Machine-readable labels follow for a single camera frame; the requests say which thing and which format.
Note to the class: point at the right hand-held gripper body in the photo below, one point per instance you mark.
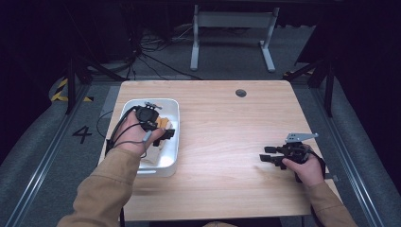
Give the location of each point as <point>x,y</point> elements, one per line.
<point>298,151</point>

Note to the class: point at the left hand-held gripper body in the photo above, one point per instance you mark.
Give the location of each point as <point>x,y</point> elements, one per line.
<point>146,115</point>

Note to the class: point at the white plastic bin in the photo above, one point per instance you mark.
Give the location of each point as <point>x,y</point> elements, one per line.
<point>171,151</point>

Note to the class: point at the person's right hand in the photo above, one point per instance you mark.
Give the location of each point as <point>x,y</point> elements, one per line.
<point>310,171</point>

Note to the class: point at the person's left hand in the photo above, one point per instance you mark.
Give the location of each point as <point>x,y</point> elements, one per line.
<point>132,135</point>

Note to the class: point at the black metal stand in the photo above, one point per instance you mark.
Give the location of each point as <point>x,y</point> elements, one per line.
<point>329,91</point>
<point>72,85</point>

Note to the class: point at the yellow black hazard tape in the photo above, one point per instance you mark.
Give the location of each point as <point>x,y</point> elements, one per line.
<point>58,94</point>

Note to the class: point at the grey metal table bracket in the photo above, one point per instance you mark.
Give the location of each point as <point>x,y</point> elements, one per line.
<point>332,177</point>

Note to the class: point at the grey metal floor rail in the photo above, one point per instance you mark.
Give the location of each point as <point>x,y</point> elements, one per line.
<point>47,160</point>
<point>346,151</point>

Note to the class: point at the grey metal desk frame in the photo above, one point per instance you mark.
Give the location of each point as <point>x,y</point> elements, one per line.
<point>233,19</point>

